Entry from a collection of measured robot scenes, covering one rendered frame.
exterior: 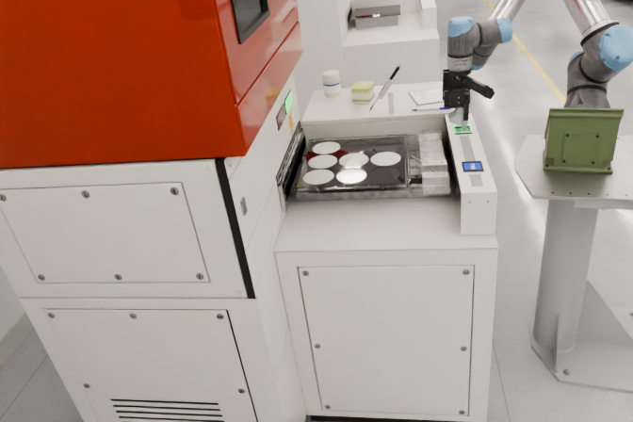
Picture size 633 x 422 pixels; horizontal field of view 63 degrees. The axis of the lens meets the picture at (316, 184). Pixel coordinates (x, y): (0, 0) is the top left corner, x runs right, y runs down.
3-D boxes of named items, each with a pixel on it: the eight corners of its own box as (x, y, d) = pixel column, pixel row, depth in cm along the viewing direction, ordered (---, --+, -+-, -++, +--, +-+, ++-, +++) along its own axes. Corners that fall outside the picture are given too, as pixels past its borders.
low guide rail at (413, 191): (297, 202, 172) (296, 193, 170) (298, 198, 173) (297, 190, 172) (451, 196, 163) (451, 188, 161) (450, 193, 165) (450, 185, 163)
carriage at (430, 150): (423, 195, 160) (423, 186, 158) (418, 144, 191) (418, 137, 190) (449, 194, 159) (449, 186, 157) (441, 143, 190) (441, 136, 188)
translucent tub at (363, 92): (351, 104, 204) (349, 87, 201) (358, 97, 210) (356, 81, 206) (369, 104, 201) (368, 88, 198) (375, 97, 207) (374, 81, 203)
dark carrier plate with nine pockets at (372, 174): (296, 188, 164) (296, 186, 164) (311, 142, 194) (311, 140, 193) (405, 185, 158) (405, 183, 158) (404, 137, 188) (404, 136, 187)
